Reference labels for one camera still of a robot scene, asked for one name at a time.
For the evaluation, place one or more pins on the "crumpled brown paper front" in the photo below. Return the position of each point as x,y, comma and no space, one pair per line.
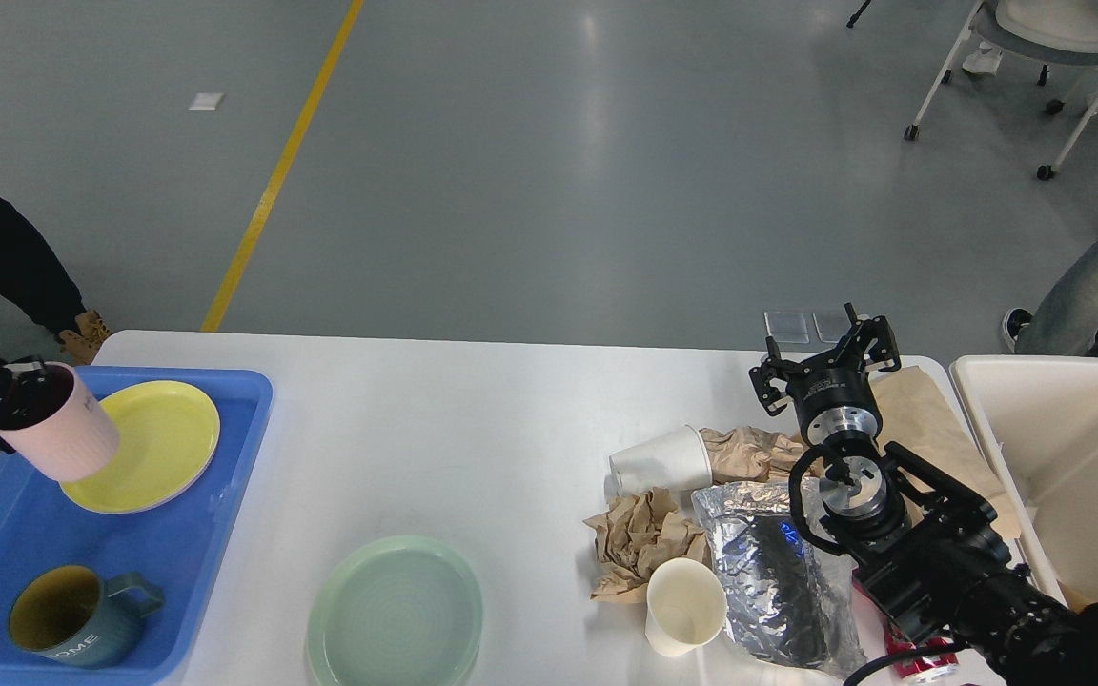
634,537

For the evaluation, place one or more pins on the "flat brown paper bag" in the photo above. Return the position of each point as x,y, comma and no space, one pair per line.
916,415

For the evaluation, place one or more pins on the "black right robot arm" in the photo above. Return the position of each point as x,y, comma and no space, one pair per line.
926,552

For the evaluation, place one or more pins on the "crumpled brown paper back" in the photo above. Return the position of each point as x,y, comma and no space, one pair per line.
750,454

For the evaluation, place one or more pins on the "blue plastic tray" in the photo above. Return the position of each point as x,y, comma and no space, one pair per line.
177,546

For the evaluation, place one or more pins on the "silver foil bag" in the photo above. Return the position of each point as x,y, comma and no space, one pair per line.
788,603

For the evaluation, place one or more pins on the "person in black clothes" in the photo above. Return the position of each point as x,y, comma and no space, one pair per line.
33,279

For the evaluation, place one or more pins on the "teal mug yellow inside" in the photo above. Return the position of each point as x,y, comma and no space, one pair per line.
71,615

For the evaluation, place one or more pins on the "pink mug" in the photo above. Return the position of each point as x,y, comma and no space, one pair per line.
63,431

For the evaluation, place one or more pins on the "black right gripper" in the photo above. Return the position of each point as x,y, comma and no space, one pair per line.
832,400

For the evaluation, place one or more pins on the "red soda can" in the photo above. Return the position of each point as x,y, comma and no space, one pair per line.
914,664

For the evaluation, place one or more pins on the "white paper cup lying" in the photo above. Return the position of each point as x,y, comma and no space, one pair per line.
677,461

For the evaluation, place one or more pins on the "yellow plate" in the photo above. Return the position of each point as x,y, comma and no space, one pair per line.
168,433

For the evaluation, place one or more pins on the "floor outlet plate left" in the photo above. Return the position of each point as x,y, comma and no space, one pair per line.
788,327

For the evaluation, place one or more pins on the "floor outlet plate right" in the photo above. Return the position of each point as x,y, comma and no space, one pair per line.
833,325

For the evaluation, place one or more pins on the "green plate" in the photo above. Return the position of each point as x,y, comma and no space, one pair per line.
403,610

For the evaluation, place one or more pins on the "white rolling chair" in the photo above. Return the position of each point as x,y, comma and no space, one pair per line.
1052,33

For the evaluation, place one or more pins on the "crumpled brown paper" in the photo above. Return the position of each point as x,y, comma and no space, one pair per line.
750,454
634,537

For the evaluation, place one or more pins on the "floor outlet plate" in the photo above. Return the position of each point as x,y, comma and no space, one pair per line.
788,327
833,325

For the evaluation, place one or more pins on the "white plastic bin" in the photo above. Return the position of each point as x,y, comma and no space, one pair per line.
1036,420

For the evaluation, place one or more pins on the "white paper cup upright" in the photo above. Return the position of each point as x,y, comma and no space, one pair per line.
685,607

